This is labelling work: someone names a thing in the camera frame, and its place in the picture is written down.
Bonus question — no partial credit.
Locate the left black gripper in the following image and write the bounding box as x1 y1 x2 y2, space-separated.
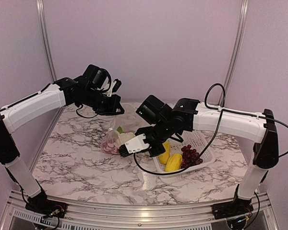
83 87 124 115

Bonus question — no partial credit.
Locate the yellow corn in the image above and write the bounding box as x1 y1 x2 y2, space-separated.
158 141 170 165
164 153 183 172

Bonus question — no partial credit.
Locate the clear dotted zip bag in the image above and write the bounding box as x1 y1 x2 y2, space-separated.
103 103 145 141

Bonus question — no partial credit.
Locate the white cauliflower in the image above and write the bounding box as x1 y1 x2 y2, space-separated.
116 126 135 146

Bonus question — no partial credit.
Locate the white plastic basket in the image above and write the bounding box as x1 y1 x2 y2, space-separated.
153 131 215 176

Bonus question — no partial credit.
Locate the red bell pepper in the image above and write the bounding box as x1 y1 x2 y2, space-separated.
100 138 119 154

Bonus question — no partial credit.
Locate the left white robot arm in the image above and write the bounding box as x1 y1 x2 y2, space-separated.
0 64 124 213

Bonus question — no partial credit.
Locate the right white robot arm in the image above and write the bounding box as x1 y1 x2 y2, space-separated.
128 95 284 215

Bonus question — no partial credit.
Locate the purple grape bunch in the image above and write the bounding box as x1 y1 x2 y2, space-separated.
180 145 203 169

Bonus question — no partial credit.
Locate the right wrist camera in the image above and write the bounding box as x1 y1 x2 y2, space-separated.
119 134 150 157

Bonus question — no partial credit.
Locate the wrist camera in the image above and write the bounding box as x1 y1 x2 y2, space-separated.
107 79 122 97
119 134 150 157

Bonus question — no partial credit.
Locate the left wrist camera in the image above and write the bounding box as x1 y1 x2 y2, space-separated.
107 79 122 97

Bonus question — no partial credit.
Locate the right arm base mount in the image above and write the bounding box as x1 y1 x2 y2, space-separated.
212 197 253 219

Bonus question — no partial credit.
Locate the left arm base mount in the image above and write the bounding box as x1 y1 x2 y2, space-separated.
25 186 67 218

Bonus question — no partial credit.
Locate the left aluminium frame post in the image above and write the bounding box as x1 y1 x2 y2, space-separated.
36 0 57 82

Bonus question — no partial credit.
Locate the aluminium frame post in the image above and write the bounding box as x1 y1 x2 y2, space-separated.
224 0 249 95
36 0 57 82

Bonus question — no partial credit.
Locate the front aluminium rail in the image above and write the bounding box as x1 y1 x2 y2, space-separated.
4 190 279 230

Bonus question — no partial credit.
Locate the right aluminium frame post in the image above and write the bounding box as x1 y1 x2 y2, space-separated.
224 0 249 95

